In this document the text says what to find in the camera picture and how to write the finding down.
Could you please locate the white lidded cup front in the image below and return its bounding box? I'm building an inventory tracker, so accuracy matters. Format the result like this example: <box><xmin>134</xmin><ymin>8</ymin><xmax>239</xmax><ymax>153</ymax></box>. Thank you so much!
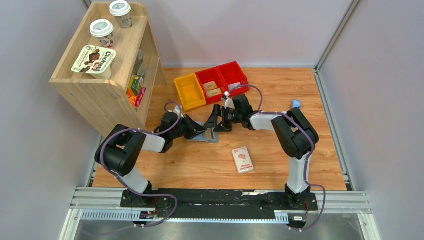
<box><xmin>89</xmin><ymin>19</ymin><xmax>115</xmax><ymax>48</ymax></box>

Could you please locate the white sponge packet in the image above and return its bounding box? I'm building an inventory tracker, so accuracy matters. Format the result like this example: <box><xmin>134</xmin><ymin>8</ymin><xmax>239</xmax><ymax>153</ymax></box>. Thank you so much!
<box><xmin>231</xmin><ymin>147</ymin><xmax>255</xmax><ymax>174</ymax></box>

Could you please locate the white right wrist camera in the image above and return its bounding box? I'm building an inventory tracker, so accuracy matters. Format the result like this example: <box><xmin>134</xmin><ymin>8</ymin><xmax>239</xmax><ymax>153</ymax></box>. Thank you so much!
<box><xmin>221</xmin><ymin>91</ymin><xmax>235</xmax><ymax>109</ymax></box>

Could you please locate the white lidded cup back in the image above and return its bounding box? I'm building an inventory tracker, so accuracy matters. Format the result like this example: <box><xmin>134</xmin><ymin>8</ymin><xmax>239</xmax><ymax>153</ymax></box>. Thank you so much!
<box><xmin>109</xmin><ymin>0</ymin><xmax>133</xmax><ymax>29</ymax></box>

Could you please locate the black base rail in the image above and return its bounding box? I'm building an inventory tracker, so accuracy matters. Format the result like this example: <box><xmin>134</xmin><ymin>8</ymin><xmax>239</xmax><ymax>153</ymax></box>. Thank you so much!
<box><xmin>120</xmin><ymin>188</ymin><xmax>319</xmax><ymax>217</ymax></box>

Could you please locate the grey slotted cable duct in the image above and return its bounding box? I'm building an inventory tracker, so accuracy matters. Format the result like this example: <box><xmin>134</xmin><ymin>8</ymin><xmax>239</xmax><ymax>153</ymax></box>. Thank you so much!
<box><xmin>80</xmin><ymin>209</ymin><xmax>289</xmax><ymax>224</ymax></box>

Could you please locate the red plastic bin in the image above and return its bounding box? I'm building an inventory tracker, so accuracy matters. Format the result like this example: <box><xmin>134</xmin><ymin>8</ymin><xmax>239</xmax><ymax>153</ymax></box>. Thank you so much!
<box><xmin>195</xmin><ymin>67</ymin><xmax>228</xmax><ymax>104</ymax></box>
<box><xmin>217</xmin><ymin>61</ymin><xmax>249</xmax><ymax>96</ymax></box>

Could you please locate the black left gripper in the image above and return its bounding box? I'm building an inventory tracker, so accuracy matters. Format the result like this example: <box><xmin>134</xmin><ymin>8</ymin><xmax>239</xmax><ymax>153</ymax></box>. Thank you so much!
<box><xmin>171</xmin><ymin>114</ymin><xmax>207</xmax><ymax>140</ymax></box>

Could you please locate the green box on shelf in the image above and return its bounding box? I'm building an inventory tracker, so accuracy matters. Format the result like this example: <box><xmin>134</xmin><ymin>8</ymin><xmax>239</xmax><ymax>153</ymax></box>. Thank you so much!
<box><xmin>128</xmin><ymin>75</ymin><xmax>144</xmax><ymax>96</ymax></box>

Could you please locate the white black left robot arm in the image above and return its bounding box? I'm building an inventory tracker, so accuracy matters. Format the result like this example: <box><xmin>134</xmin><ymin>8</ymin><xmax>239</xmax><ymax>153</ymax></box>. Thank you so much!
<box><xmin>94</xmin><ymin>112</ymin><xmax>207</xmax><ymax>208</ymax></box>

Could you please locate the yellow plastic bin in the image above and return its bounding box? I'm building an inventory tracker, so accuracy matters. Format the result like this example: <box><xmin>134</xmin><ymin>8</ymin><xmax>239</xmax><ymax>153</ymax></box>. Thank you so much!
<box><xmin>173</xmin><ymin>73</ymin><xmax>207</xmax><ymax>112</ymax></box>

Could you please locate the blue toothbrush package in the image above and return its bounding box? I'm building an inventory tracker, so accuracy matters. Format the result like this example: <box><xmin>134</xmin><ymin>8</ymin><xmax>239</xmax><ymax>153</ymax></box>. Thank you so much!
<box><xmin>292</xmin><ymin>99</ymin><xmax>302</xmax><ymax>109</ymax></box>

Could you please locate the red plastic bin middle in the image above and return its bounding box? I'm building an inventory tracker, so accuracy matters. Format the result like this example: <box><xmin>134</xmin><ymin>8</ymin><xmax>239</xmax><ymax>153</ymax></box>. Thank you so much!
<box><xmin>195</xmin><ymin>67</ymin><xmax>228</xmax><ymax>104</ymax></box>

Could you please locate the Chobani yogurt cup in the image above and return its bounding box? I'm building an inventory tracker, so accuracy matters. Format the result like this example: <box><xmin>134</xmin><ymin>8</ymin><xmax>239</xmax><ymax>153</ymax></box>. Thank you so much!
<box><xmin>71</xmin><ymin>45</ymin><xmax>117</xmax><ymax>80</ymax></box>

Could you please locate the pink box on shelf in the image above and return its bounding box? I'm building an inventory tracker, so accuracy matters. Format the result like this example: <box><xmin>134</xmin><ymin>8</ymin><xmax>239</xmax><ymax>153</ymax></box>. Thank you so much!
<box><xmin>134</xmin><ymin>87</ymin><xmax>147</xmax><ymax>108</ymax></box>

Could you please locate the orange box on shelf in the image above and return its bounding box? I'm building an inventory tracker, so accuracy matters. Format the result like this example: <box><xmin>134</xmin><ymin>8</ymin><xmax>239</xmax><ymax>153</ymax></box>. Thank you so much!
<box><xmin>126</xmin><ymin>88</ymin><xmax>138</xmax><ymax>107</ymax></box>

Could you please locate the wooden shelf unit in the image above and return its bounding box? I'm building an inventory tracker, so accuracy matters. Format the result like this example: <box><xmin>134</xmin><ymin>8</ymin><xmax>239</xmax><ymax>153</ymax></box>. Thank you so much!
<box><xmin>49</xmin><ymin>1</ymin><xmax>167</xmax><ymax>137</ymax></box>

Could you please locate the grey credit card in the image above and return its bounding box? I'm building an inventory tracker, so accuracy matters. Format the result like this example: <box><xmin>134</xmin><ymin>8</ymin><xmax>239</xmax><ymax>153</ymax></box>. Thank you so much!
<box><xmin>228</xmin><ymin>82</ymin><xmax>241</xmax><ymax>92</ymax></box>

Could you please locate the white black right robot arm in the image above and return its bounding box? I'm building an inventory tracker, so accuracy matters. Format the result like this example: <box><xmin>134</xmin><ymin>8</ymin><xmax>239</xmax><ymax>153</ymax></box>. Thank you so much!
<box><xmin>204</xmin><ymin>94</ymin><xmax>319</xmax><ymax>210</ymax></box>

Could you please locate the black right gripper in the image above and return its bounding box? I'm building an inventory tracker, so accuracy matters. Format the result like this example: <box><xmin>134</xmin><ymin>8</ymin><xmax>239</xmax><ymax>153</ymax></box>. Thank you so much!
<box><xmin>202</xmin><ymin>104</ymin><xmax>242</xmax><ymax>133</ymax></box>

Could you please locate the white lidded cup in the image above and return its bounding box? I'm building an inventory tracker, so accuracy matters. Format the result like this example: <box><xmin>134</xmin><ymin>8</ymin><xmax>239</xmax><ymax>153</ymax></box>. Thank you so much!
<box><xmin>89</xmin><ymin>19</ymin><xmax>115</xmax><ymax>48</ymax></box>
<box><xmin>109</xmin><ymin>0</ymin><xmax>133</xmax><ymax>29</ymax></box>

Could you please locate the grey leather card holder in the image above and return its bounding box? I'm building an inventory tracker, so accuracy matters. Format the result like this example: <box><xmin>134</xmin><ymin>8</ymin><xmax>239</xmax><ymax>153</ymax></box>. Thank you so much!
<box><xmin>186</xmin><ymin>121</ymin><xmax>219</xmax><ymax>144</ymax></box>

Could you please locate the red plastic bin right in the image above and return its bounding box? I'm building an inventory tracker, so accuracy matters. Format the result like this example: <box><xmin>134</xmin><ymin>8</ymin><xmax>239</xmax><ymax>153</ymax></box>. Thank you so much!
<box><xmin>217</xmin><ymin>61</ymin><xmax>249</xmax><ymax>96</ymax></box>

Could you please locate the clear jar on shelf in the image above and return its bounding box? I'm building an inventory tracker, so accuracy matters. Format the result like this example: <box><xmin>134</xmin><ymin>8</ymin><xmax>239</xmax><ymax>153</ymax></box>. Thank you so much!
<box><xmin>132</xmin><ymin>49</ymin><xmax>145</xmax><ymax>79</ymax></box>

